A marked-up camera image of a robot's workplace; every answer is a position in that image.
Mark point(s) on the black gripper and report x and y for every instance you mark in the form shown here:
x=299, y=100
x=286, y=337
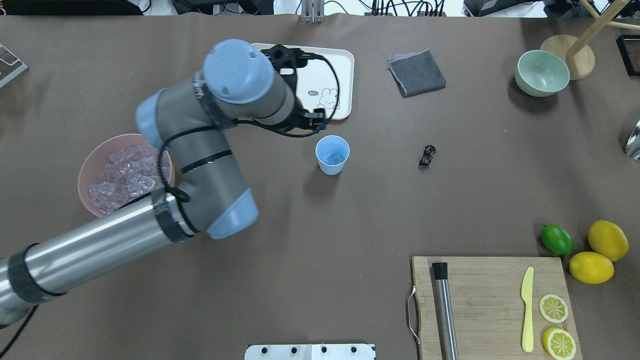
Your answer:
x=300, y=113

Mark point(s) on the clear ice cube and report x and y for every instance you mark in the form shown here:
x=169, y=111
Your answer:
x=334, y=159

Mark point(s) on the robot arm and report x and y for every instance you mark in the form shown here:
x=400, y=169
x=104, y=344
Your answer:
x=237, y=85

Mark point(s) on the light blue plastic cup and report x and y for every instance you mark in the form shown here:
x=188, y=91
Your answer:
x=332, y=152

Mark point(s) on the pink bowl of ice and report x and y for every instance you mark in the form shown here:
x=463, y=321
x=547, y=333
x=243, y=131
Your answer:
x=120, y=170

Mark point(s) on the wooden cup stand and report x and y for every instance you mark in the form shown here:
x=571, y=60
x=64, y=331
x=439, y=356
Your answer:
x=574, y=51

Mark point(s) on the steel ice scoop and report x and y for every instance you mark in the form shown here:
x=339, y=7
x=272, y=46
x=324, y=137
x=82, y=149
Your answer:
x=632, y=147

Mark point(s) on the cream rabbit serving tray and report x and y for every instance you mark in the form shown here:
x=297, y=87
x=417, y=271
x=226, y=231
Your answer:
x=327, y=85

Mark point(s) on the folded grey cloth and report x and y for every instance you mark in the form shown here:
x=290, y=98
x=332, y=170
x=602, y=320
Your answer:
x=416, y=73

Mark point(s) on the pale green bowl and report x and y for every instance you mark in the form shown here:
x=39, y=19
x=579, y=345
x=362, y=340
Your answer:
x=540, y=73

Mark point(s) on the wooden cutting board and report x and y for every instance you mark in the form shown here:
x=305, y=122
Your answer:
x=488, y=312

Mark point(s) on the steel muddler black tip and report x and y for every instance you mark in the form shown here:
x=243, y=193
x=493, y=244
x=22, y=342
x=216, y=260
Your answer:
x=446, y=318

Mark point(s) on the green lime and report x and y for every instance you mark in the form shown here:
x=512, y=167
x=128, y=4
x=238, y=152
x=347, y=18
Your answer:
x=557, y=240

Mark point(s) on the yellow plastic knife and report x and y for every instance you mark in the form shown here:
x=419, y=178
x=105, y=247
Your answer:
x=526, y=295

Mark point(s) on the lemon slice upper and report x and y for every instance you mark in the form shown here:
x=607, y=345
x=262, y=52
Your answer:
x=553, y=308

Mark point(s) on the yellow lemon near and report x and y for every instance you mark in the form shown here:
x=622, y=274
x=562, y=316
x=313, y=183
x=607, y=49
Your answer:
x=591, y=268

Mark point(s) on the yellow lemon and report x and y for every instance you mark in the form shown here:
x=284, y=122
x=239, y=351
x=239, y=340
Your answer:
x=591, y=268
x=608, y=239

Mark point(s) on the yellow lemon far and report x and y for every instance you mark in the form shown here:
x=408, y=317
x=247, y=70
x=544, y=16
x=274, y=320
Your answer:
x=608, y=239

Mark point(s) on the lemon half lower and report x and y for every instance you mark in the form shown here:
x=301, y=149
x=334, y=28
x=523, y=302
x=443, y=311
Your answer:
x=559, y=344

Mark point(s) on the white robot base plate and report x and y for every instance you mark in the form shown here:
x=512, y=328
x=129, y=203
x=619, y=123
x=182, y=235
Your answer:
x=312, y=351

